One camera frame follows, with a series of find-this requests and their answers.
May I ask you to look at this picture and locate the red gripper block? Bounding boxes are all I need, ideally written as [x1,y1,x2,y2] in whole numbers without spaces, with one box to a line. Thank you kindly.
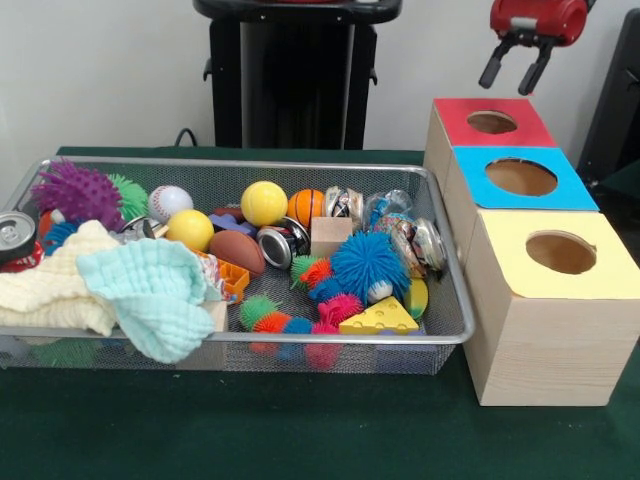
[478,0,589,97]

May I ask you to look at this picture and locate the mint knitted cloth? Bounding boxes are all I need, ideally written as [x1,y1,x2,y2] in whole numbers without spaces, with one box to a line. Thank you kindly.
[75,238,216,365]

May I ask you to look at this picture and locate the shallow metal mesh bin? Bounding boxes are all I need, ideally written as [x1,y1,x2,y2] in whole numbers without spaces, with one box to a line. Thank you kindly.
[0,155,475,377]

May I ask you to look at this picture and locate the green cloth side table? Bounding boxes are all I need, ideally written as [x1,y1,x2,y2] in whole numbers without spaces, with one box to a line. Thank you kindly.
[597,159,640,201]

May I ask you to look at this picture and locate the blue spiky rubber ball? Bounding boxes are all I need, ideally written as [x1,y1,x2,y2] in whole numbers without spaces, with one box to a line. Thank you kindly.
[330,230,412,306]

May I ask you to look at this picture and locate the orange mini basketball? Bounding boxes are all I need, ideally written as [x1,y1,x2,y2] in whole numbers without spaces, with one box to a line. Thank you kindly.
[288,189,327,232]

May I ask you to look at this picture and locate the yellow cheese wedge toy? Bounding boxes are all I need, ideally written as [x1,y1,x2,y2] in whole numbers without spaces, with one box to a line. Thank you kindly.
[338,296,420,337]

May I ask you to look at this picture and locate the yellow ball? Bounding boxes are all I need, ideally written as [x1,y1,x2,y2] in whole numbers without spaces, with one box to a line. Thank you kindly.
[165,208,215,253]
[240,181,290,228]

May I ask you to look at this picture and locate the multicolour spiky caterpillar toy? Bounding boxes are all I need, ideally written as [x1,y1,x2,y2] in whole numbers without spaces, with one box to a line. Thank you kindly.
[290,255,364,326]
[239,294,341,337]

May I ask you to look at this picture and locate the brown mini football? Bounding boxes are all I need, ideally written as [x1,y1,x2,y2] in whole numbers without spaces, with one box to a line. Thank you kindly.
[209,229,267,279]

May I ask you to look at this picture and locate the white mini baseball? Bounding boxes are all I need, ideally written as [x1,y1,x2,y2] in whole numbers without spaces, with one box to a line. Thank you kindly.
[147,185,194,222]

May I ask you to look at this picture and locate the dark green table cloth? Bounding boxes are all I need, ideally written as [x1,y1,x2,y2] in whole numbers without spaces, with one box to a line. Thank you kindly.
[0,145,640,480]

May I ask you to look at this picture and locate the purple spiky monster toy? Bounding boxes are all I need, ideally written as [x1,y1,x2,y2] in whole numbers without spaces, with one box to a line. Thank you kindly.
[32,159,126,234]

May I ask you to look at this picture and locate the cream knitted cloth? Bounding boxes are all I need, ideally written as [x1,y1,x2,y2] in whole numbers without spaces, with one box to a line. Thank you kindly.
[0,219,121,337]

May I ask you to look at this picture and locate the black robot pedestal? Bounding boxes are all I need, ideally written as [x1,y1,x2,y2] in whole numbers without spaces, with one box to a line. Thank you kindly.
[192,0,404,150]

